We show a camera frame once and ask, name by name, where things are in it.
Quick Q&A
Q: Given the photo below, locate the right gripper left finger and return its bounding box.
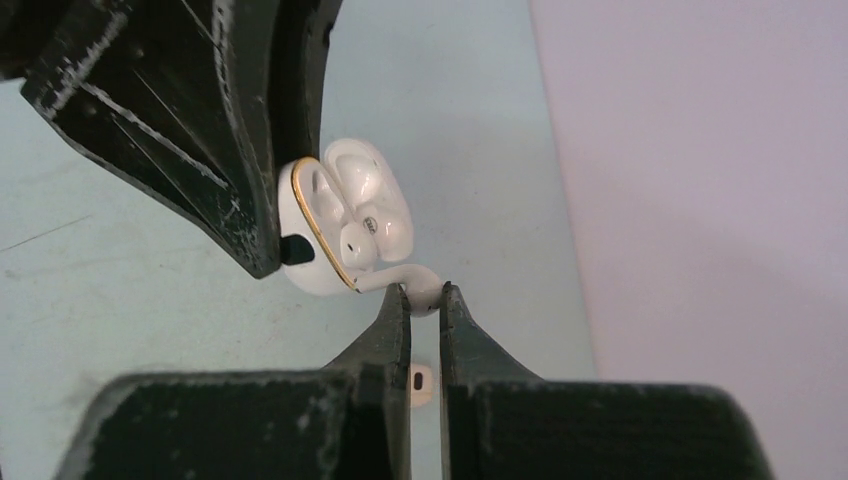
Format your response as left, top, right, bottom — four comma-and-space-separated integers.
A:
56, 284, 411, 479

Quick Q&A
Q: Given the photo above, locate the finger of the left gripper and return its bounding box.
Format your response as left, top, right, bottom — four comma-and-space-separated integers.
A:
21, 1, 280, 278
271, 0, 342, 169

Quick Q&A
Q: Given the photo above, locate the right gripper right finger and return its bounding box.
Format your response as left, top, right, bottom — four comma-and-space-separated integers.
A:
439, 284, 774, 479

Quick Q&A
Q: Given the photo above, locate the white earbud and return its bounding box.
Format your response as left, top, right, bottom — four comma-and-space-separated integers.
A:
354, 264, 443, 317
339, 222, 378, 270

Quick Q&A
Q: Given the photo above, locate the white earbud charging case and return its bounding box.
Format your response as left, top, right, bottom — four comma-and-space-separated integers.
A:
277, 138, 414, 296

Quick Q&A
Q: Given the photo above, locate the beige earbud charging case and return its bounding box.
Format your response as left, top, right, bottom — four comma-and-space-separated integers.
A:
409, 363, 435, 408

